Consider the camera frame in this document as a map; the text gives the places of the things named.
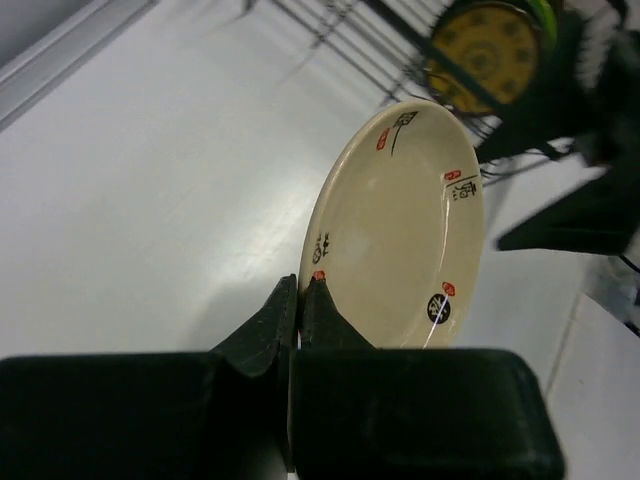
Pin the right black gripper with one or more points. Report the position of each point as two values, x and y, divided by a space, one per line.
599 217

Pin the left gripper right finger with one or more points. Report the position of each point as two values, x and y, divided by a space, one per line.
359 412

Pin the yellow patterned plate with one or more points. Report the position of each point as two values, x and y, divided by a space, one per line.
496 42

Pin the black wire dish rack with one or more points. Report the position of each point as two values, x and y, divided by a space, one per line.
585 88

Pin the lime green plate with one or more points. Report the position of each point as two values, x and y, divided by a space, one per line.
546 15

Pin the beige floral plate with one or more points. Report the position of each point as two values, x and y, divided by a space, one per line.
397 230

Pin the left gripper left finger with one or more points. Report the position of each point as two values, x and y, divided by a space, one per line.
216 414

